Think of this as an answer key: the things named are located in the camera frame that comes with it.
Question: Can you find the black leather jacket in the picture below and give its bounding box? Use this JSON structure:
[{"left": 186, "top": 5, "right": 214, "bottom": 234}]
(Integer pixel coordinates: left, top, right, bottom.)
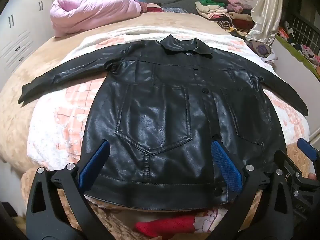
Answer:
[{"left": 18, "top": 35, "right": 309, "bottom": 209}]

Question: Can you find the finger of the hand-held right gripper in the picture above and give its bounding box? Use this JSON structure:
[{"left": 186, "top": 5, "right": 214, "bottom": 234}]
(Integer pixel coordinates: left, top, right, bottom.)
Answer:
[
  {"left": 274, "top": 151, "right": 310, "bottom": 180},
  {"left": 297, "top": 138, "right": 320, "bottom": 162}
]

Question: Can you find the blue patterned cloth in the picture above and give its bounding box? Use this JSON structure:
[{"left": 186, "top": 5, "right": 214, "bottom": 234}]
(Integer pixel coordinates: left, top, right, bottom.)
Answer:
[{"left": 162, "top": 6, "right": 188, "bottom": 14}]

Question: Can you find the pink quilt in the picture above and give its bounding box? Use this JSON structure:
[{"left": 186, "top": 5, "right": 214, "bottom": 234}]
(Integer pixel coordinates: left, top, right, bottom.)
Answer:
[{"left": 49, "top": 0, "right": 144, "bottom": 38}]

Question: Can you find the heap of mixed clothes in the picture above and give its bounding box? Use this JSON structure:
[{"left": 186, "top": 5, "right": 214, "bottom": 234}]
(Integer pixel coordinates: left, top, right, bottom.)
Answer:
[{"left": 279, "top": 21, "right": 320, "bottom": 67}]

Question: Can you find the black wire rack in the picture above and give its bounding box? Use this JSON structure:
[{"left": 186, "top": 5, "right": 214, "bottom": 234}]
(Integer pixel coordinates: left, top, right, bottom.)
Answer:
[{"left": 282, "top": 12, "right": 320, "bottom": 55}]

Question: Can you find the white wardrobe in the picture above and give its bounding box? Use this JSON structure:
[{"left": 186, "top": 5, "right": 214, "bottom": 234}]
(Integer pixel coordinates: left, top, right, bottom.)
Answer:
[{"left": 0, "top": 0, "right": 54, "bottom": 75}]

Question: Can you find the pile of folded clothes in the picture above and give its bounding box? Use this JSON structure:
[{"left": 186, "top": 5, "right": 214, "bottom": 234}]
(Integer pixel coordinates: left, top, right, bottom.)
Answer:
[{"left": 195, "top": 0, "right": 258, "bottom": 37}]

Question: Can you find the red folded cloth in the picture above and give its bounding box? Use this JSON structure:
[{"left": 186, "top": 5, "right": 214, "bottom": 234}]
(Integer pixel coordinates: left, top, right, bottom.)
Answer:
[{"left": 144, "top": 2, "right": 164, "bottom": 13}]

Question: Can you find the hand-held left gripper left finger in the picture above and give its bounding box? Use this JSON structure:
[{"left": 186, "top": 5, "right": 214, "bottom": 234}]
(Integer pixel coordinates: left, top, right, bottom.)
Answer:
[{"left": 26, "top": 140, "right": 118, "bottom": 240}]

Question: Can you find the white floral cloth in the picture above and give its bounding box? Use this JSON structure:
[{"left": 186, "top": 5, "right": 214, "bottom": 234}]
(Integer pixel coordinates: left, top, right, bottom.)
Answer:
[{"left": 195, "top": 210, "right": 227, "bottom": 233}]

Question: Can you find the beige plush bed cover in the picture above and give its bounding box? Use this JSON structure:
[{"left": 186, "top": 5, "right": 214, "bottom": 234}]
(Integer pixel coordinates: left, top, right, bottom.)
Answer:
[{"left": 0, "top": 11, "right": 315, "bottom": 240}]

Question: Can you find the cream satin curtain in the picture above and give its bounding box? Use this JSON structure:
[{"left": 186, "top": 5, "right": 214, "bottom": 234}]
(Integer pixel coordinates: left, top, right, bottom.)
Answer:
[{"left": 246, "top": 0, "right": 287, "bottom": 43}]

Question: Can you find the white bag of clothes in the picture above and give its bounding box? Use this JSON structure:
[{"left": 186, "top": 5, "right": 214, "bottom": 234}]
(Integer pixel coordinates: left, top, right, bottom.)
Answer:
[{"left": 246, "top": 40, "right": 275, "bottom": 63}]

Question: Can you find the green ledge cover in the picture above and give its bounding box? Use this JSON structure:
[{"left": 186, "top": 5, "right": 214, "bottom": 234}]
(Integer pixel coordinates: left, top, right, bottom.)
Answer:
[{"left": 275, "top": 35, "right": 320, "bottom": 80}]

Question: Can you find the white and pink printed blanket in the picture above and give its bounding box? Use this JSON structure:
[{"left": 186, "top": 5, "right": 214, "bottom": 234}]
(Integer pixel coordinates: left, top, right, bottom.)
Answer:
[{"left": 26, "top": 26, "right": 310, "bottom": 210}]

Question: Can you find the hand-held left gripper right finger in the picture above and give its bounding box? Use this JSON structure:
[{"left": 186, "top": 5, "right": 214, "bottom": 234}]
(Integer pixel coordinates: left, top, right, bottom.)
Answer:
[{"left": 207, "top": 140, "right": 294, "bottom": 240}]

